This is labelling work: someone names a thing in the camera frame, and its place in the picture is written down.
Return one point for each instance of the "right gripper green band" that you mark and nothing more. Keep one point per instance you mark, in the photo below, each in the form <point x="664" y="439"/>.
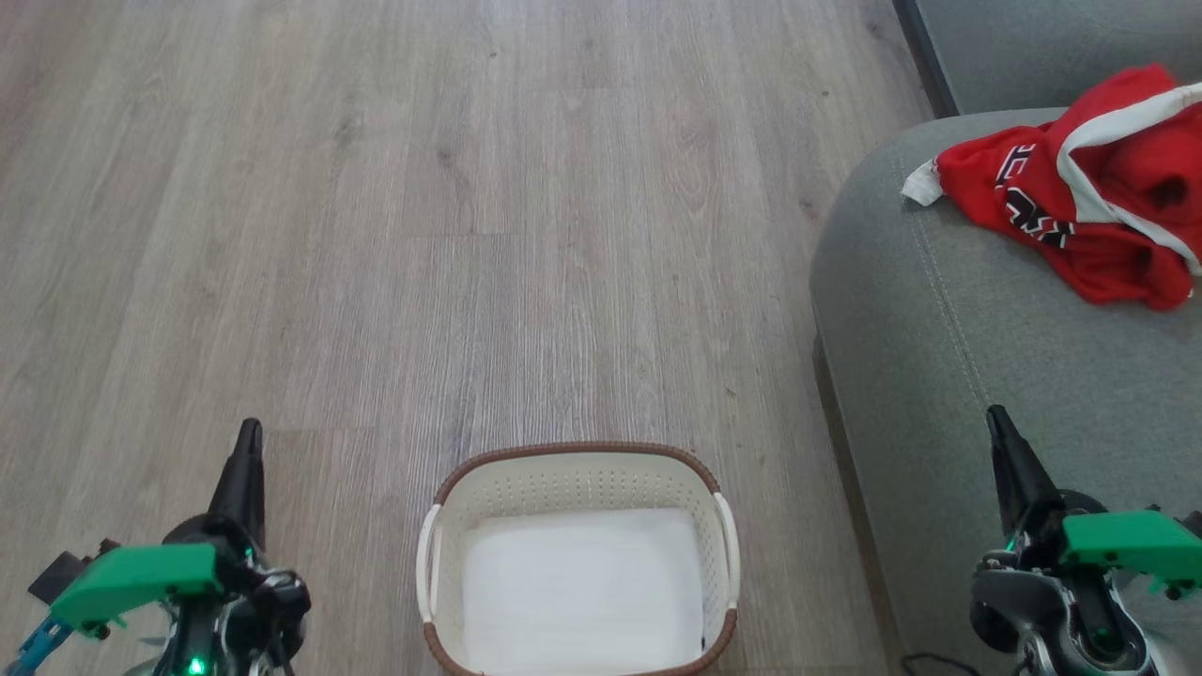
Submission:
<point x="1127" y="549"/>

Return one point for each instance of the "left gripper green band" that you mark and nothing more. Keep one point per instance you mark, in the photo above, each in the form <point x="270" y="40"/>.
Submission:
<point x="131" y="577"/>

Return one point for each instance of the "grey fabric sofa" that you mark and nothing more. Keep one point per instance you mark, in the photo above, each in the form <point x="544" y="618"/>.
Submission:
<point x="986" y="394"/>

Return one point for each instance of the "cream laundry basket brown rim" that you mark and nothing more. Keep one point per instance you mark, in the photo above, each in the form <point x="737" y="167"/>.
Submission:
<point x="582" y="479"/>

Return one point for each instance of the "red white sports jersey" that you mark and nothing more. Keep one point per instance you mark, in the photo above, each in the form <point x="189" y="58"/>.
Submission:
<point x="1117" y="235"/>

